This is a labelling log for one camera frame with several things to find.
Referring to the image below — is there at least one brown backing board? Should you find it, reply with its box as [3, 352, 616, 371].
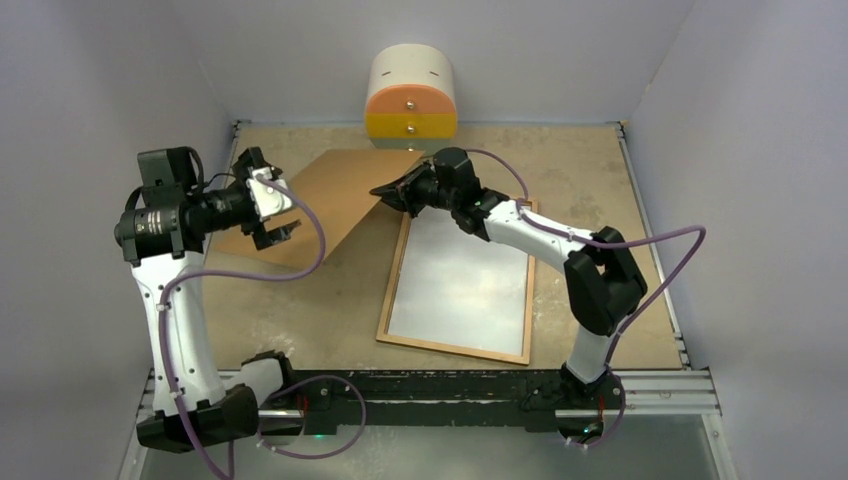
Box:
[212, 149, 423, 270]

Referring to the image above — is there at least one round drawer cabinet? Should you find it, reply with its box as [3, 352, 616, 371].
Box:
[364, 43, 458, 154]

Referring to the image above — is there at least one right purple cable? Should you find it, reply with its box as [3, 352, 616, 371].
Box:
[463, 147, 708, 452]

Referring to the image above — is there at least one aluminium rail frame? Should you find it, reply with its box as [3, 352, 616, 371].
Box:
[115, 119, 740, 480]

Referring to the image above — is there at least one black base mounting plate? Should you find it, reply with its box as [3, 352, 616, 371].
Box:
[259, 369, 625, 442]

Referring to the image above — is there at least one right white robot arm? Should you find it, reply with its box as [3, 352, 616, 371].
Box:
[369, 147, 648, 407]

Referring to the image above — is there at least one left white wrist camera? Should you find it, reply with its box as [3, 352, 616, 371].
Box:
[246, 167, 295, 222]

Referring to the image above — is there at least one plant photo print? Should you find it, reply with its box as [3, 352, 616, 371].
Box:
[387, 206, 531, 356]

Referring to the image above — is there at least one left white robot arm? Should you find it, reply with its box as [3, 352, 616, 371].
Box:
[114, 146, 300, 453]

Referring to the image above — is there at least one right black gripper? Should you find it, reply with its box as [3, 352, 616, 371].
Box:
[371, 160, 459, 220]

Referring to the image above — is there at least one purple cable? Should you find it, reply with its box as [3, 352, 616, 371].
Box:
[463, 147, 708, 452]
[157, 173, 368, 480]

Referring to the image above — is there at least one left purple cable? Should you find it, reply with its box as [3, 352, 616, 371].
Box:
[157, 173, 368, 480]

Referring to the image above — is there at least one wooden picture frame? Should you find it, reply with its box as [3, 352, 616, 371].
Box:
[375, 198, 539, 366]

